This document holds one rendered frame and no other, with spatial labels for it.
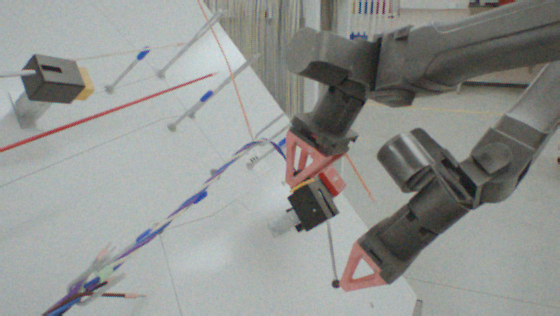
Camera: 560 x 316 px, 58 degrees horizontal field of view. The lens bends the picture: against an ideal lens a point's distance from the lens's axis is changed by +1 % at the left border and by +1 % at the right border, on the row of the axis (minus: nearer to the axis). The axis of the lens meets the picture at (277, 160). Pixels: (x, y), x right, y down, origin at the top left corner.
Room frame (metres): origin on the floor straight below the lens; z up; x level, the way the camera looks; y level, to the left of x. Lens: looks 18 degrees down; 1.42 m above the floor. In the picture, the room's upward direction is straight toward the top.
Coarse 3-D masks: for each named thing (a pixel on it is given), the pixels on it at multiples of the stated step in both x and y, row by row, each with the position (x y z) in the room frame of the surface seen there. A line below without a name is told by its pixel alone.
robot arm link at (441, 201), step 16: (416, 176) 0.59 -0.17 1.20; (432, 176) 0.60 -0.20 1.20; (448, 176) 0.58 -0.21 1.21; (432, 192) 0.56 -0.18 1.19; (448, 192) 0.55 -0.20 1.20; (464, 192) 0.56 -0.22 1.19; (416, 208) 0.56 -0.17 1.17; (432, 208) 0.55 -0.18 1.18; (448, 208) 0.54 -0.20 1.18; (464, 208) 0.54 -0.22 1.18; (432, 224) 0.55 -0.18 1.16; (448, 224) 0.55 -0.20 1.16
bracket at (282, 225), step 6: (282, 216) 0.66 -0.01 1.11; (288, 216) 0.66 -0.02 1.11; (294, 216) 0.66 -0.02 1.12; (270, 222) 0.67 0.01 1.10; (276, 222) 0.67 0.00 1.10; (282, 222) 0.68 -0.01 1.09; (288, 222) 0.66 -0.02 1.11; (294, 222) 0.65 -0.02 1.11; (270, 228) 0.66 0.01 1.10; (276, 228) 0.67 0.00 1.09; (282, 228) 0.66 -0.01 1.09; (288, 228) 0.66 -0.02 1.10; (276, 234) 0.66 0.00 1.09
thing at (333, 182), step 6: (330, 168) 0.85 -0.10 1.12; (318, 174) 0.82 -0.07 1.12; (324, 174) 0.82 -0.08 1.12; (330, 174) 0.83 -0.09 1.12; (336, 174) 0.85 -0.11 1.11; (324, 180) 0.82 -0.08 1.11; (330, 180) 0.82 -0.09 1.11; (336, 180) 0.83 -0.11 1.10; (342, 180) 0.85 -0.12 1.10; (330, 186) 0.81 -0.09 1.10; (336, 186) 0.82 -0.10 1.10; (342, 186) 0.84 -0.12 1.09; (330, 192) 0.82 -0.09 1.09; (336, 192) 0.81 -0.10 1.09
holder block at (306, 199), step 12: (300, 192) 0.65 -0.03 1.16; (312, 192) 0.64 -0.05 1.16; (324, 192) 0.66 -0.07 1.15; (300, 204) 0.64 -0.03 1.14; (312, 204) 0.63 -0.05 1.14; (324, 204) 0.64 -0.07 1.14; (300, 216) 0.64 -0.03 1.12; (312, 216) 0.63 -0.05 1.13; (324, 216) 0.62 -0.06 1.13; (312, 228) 0.63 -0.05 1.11
